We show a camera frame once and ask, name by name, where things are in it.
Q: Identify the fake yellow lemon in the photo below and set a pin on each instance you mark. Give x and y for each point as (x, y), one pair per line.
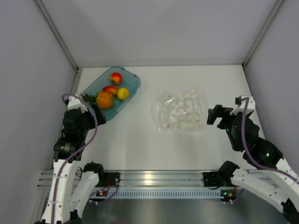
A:
(123, 93)

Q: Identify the aluminium mounting rail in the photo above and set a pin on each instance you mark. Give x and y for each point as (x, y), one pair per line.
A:
(155, 178)

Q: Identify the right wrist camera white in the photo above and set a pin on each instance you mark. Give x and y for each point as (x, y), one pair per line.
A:
(244, 103)

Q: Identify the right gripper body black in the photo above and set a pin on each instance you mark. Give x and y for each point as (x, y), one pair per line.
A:
(225, 123)

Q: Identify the white slotted cable duct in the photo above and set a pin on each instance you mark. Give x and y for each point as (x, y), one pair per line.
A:
(168, 194)

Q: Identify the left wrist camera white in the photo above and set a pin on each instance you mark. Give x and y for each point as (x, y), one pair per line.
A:
(75, 102)

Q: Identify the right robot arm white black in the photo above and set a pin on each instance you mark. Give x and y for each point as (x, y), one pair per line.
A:
(244, 137)

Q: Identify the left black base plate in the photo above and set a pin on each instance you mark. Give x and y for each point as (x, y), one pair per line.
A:
(108, 179)

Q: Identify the right aluminium frame post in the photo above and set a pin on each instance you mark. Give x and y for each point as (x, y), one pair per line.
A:
(263, 31)

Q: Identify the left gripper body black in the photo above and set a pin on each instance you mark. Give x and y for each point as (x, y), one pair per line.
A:
(89, 121)

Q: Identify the aluminium frame post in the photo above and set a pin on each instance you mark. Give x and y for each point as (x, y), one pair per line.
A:
(48, 19)
(263, 31)

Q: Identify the fake red apple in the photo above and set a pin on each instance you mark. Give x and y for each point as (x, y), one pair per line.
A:
(116, 78)

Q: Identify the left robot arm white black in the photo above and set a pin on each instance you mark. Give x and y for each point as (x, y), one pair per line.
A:
(73, 179)

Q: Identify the fake red yellow mango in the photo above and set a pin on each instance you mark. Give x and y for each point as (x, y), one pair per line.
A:
(111, 89)

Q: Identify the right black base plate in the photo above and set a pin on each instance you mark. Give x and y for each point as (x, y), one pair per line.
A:
(212, 179)

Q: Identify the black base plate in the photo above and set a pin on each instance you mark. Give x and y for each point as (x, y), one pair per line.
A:
(212, 179)
(108, 179)

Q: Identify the teal plastic bin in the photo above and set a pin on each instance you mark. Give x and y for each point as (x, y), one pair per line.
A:
(129, 80)

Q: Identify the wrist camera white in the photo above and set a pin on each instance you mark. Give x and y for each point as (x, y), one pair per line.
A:
(244, 103)
(75, 102)

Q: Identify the clear zip top bag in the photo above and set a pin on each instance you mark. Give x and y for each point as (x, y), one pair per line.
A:
(177, 112)

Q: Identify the fake pineapple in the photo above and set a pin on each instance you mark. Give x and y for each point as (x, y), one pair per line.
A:
(102, 99)

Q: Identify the left aluminium frame post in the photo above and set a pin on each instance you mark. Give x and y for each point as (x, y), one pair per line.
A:
(48, 19)

